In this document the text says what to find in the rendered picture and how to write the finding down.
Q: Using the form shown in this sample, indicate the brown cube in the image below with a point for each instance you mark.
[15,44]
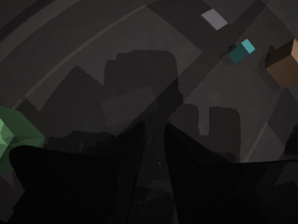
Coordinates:
[283,64]

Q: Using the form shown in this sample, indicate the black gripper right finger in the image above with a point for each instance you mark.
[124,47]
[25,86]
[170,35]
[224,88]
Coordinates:
[205,185]

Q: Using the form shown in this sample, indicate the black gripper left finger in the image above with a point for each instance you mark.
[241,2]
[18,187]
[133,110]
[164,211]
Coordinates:
[108,176]

